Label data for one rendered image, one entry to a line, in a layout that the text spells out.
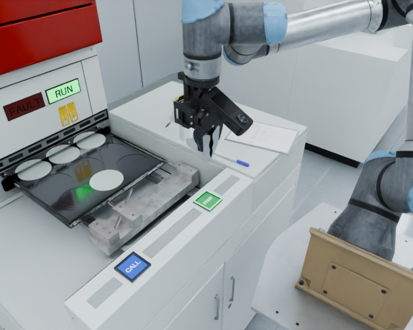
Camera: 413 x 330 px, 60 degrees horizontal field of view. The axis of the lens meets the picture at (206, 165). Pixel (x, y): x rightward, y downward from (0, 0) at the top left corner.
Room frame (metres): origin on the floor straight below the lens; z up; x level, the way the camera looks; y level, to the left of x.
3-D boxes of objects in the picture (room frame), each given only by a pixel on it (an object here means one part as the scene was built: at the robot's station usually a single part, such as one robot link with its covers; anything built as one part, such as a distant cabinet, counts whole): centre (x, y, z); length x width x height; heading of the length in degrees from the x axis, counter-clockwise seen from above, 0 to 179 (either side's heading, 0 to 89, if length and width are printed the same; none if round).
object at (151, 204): (0.76, 0.17, 0.87); 0.36 x 0.08 x 0.03; 142
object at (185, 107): (0.69, 0.01, 1.24); 0.09 x 0.08 x 0.12; 52
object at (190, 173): (0.89, 0.07, 0.89); 0.08 x 0.03 x 0.03; 52
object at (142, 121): (1.10, 0.01, 0.89); 0.62 x 0.35 x 0.14; 52
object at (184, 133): (0.98, 0.08, 1.03); 0.06 x 0.04 x 0.13; 52
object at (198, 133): (0.66, 0.01, 1.18); 0.05 x 0.02 x 0.09; 142
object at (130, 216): (0.70, 0.22, 0.89); 0.08 x 0.03 x 0.03; 52
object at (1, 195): (0.97, 0.49, 0.89); 0.44 x 0.02 x 0.10; 142
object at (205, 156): (0.68, 0.02, 1.13); 0.06 x 0.03 x 0.09; 52
